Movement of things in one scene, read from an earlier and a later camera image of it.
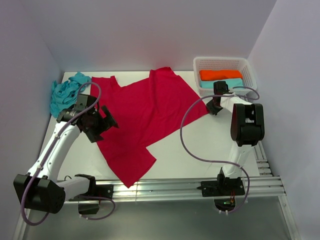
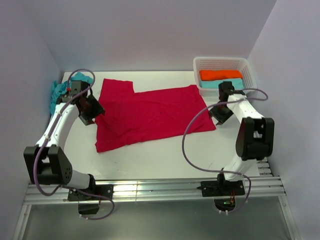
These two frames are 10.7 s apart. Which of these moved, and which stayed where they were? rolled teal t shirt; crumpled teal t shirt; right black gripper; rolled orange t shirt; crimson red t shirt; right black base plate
Moved: crimson red t shirt; right black gripper
Stayed: rolled orange t shirt; right black base plate; rolled teal t shirt; crumpled teal t shirt
